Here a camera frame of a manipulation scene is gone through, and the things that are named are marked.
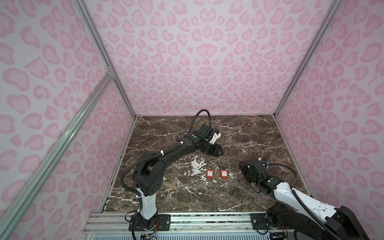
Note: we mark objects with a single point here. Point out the aluminium frame post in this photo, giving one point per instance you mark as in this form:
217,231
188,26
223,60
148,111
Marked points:
322,30
90,25

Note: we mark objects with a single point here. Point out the aluminium frame post right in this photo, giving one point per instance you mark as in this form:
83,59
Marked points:
322,30

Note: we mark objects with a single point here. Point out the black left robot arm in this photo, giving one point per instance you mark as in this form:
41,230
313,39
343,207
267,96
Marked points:
145,177

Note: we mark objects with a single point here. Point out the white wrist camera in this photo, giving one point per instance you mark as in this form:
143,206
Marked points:
214,136
265,163

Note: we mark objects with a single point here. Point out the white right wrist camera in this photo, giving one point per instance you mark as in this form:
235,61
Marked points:
265,163

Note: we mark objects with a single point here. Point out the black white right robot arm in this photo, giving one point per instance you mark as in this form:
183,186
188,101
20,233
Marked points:
298,211

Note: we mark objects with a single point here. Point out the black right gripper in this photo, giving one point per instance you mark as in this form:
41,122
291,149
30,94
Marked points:
244,166

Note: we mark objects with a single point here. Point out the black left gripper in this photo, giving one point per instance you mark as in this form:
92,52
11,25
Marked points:
216,150

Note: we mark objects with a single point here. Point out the aluminium diagonal frame bar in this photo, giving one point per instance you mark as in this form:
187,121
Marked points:
25,198

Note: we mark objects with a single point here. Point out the red padlock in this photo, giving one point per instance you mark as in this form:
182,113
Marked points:
210,172
224,172

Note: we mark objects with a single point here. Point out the aluminium frame post left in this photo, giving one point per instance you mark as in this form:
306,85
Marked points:
90,25

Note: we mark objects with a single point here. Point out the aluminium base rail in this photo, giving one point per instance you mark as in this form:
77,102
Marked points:
191,226

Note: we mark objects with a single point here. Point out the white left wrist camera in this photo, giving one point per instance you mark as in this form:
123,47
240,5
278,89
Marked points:
214,136

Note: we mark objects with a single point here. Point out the small black padlock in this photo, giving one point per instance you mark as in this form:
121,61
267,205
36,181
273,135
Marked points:
246,138

